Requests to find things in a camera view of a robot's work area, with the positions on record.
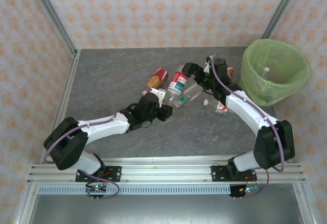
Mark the small clear bottle green label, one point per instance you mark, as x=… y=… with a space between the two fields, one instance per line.
x=182 y=99

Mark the clear bottle red teal label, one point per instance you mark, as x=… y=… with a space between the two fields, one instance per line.
x=177 y=81

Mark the small white bottle cap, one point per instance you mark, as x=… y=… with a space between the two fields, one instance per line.
x=206 y=102

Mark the small red-white carton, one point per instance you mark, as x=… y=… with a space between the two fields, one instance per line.
x=221 y=109

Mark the red and gold can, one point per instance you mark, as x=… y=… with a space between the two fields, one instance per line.
x=157 y=78

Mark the clear bottle white cap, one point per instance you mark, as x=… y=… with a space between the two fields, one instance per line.
x=265 y=70

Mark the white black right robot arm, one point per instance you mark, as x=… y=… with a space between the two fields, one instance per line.
x=245 y=106

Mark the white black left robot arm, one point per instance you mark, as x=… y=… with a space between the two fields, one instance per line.
x=102 y=130

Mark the waste bin green plastic liner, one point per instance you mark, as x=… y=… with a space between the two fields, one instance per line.
x=293 y=86

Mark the small electronics board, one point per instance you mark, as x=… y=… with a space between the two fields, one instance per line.
x=245 y=190
x=96 y=188

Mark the grey metal sheet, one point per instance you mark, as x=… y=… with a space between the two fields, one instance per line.
x=163 y=208

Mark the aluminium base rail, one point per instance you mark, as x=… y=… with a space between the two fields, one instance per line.
x=166 y=170

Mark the aluminium side rail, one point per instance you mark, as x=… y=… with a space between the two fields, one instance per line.
x=67 y=91

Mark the aluminium frame post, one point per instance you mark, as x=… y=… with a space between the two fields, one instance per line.
x=51 y=12
x=281 y=7

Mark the aluminium frame bar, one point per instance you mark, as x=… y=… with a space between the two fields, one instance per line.
x=25 y=206
x=304 y=206

